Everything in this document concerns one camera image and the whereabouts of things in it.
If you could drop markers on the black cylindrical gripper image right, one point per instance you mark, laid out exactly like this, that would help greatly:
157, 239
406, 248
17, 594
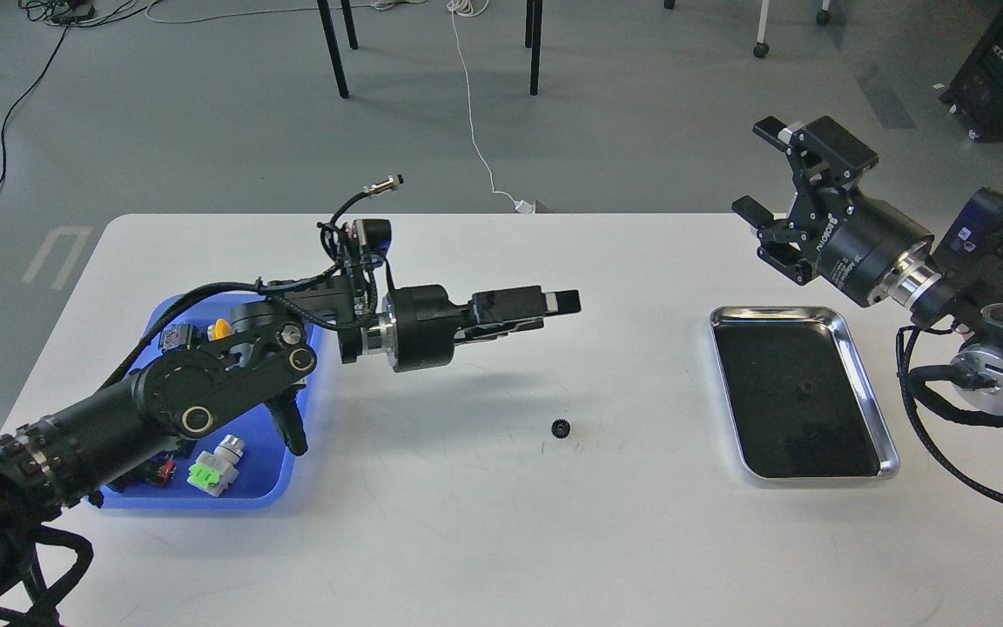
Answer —
866, 248

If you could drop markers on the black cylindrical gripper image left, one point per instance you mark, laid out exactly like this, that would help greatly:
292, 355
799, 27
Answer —
426, 322

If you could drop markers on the small black gear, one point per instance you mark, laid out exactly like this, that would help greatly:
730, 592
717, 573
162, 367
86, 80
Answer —
560, 428

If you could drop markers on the silver metal tray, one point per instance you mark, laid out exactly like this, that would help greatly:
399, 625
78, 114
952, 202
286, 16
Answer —
801, 405

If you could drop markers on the white power adapter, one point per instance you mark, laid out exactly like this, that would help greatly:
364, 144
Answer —
525, 207

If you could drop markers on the black table leg right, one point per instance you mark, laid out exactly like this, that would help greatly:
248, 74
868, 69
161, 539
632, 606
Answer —
534, 14

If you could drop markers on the black table leg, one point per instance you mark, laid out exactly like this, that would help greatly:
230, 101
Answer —
332, 43
534, 14

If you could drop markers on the black table leg left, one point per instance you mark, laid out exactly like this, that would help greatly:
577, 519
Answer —
332, 43

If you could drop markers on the red emergency stop button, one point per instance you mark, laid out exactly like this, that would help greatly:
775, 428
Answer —
156, 472

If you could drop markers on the yellow push button switch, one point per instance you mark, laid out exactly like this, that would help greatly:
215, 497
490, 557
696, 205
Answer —
187, 335

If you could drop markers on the green white push button switch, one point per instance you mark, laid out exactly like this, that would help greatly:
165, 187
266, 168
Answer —
214, 472

